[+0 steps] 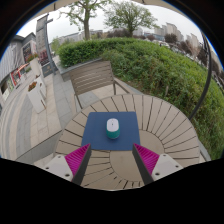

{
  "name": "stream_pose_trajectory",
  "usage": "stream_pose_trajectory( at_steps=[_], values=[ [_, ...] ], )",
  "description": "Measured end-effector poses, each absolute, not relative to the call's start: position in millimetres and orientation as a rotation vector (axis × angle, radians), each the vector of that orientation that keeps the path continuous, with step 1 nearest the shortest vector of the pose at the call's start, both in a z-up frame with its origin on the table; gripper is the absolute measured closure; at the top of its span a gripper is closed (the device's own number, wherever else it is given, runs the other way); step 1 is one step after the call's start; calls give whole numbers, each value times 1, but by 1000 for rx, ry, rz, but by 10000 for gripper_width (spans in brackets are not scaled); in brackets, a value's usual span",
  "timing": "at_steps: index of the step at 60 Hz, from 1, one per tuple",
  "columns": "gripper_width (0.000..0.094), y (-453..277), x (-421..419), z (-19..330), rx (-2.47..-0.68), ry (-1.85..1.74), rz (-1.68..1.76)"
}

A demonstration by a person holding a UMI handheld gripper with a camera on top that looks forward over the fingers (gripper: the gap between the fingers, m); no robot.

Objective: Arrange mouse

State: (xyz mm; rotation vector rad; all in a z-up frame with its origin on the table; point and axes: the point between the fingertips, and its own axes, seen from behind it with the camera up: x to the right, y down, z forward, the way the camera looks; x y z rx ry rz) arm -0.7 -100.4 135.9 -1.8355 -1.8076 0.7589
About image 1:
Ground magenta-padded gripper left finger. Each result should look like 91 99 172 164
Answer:
43 143 93 186

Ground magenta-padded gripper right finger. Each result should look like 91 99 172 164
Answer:
131 143 184 186

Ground white and teal computer mouse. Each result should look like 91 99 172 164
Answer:
105 117 121 140

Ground dark blue mouse pad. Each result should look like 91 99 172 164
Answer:
80 111 142 152

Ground slatted brown outdoor chair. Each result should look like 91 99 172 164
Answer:
68 60 131 109

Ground green hedge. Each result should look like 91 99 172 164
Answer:
57 37 224 159

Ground curved black umbrella pole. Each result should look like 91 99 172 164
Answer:
188 31 214 121

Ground tall white planter with flowers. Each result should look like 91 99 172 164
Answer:
28 54 43 79

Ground grey storefront building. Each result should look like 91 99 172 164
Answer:
0 32 38 104

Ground tall grey sign pillar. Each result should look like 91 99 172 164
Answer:
35 13 56 78

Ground distant apartment buildings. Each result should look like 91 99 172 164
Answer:
151 22 224 68

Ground sparse-leafed tree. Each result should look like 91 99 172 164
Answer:
61 0 113 42

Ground leafy green tree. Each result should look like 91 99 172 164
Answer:
103 1 158 38

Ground beige umbrella canopy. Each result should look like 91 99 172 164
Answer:
33 0 188 15

